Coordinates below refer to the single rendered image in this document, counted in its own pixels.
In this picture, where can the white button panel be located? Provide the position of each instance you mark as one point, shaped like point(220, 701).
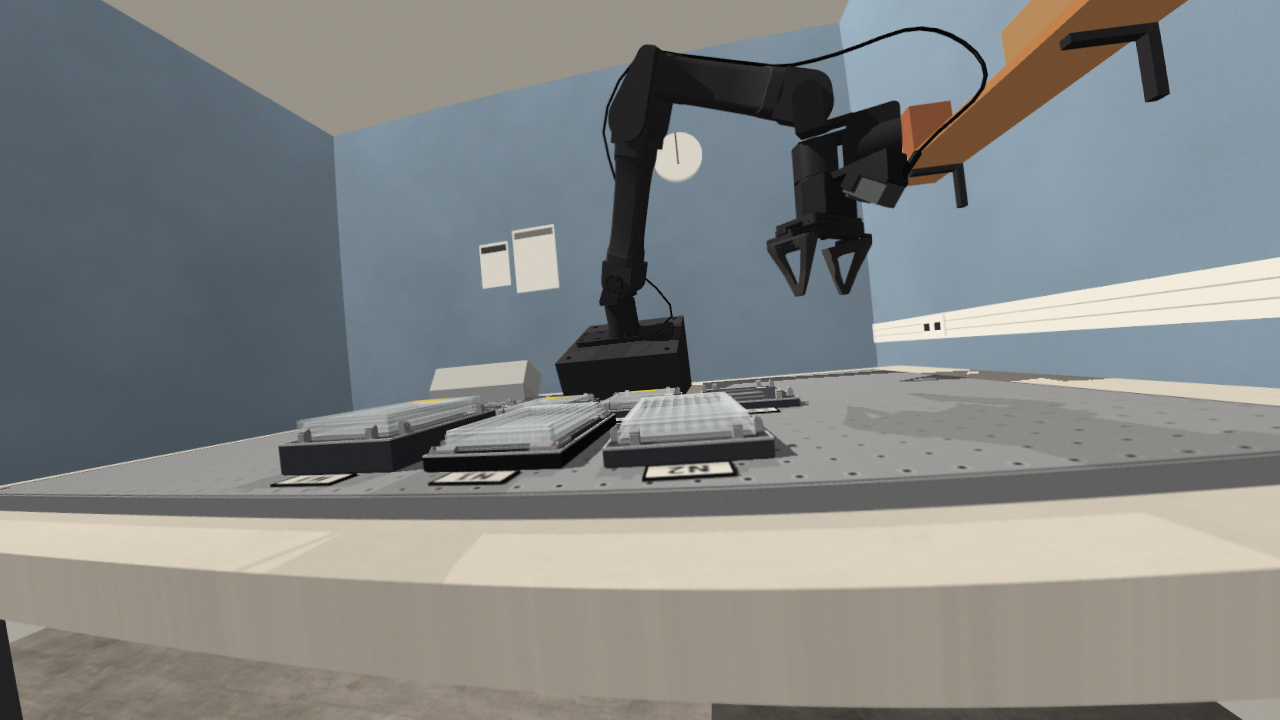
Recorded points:
point(496, 382)

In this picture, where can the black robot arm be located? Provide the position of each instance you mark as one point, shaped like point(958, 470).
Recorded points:
point(793, 96)

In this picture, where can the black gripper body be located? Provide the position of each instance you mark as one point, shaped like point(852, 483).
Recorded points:
point(839, 227)

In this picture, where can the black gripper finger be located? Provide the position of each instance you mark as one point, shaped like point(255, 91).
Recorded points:
point(806, 243)
point(831, 255)

